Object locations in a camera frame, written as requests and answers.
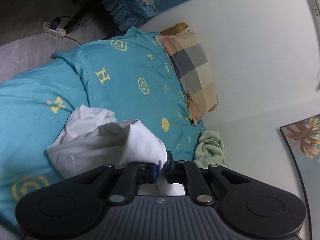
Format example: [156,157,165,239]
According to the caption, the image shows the teal patterned bed sheet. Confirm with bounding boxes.
[1,28,204,232]

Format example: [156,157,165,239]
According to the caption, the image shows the leaf painting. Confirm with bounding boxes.
[280,115,319,239]

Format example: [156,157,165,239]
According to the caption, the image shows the white power strip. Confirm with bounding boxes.
[41,22,66,38]

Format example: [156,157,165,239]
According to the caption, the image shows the black power adapter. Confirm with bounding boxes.
[49,17,62,30]

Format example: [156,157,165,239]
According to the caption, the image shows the green fleece blanket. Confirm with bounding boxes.
[193,131,226,169]

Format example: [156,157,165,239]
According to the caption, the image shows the plaid pillow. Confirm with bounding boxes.
[156,29,218,126]

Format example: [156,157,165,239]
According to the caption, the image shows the brown headboard cushion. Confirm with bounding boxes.
[160,22,188,35]

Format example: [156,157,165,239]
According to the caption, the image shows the white garment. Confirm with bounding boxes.
[45,105,185,196]

